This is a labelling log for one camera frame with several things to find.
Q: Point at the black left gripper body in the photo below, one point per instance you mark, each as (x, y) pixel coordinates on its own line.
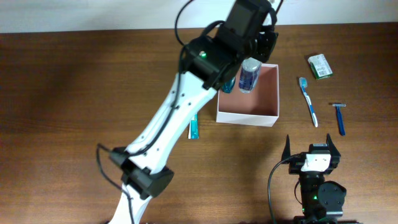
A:
(264, 45)

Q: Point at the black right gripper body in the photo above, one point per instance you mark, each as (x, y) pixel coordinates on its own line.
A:
(297, 163)

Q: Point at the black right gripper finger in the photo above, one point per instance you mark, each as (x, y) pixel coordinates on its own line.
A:
(286, 154)
(332, 148)

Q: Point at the purple spray bottle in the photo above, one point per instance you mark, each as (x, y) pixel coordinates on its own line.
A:
(250, 70)

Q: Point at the pink cardboard box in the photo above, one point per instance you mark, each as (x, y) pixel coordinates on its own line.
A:
(260, 107)

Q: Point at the teal mouthwash bottle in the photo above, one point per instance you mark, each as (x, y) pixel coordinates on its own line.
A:
(228, 86)

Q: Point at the green white soap box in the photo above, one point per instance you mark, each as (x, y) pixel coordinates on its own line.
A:
(320, 67)

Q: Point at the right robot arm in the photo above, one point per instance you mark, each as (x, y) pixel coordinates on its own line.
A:
(322, 201)

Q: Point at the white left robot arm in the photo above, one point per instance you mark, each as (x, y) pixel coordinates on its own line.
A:
(205, 64)

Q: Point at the blue disposable razor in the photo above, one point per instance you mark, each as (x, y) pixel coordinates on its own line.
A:
(339, 117)

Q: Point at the blue white toothbrush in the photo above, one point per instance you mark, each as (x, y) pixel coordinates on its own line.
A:
(303, 84)

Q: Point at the teal white toothpaste tube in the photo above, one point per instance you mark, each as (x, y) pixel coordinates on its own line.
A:
(193, 128)

